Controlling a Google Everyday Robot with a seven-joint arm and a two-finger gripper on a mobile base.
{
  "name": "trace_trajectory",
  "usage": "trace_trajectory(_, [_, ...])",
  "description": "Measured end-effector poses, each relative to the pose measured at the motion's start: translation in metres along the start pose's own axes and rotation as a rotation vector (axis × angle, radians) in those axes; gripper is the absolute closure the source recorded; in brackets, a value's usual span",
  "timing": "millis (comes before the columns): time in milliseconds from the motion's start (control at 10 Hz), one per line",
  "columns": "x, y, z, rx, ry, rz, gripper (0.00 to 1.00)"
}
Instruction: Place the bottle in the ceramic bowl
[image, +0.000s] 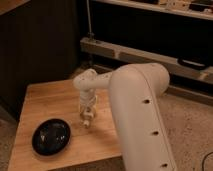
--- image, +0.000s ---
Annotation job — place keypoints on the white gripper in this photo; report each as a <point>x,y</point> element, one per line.
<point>87,100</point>

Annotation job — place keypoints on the small white bottle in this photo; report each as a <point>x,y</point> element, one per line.
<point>88,112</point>

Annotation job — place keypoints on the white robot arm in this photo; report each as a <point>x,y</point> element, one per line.
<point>133,90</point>

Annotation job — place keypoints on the black ceramic bowl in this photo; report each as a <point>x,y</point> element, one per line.
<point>51,137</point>

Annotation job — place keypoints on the light wooden table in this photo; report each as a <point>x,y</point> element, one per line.
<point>58,103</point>

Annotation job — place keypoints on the metal vertical pole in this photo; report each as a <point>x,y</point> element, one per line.
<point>90,32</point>

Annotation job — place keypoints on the white wall shelf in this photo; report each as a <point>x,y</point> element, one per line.
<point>157,8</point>

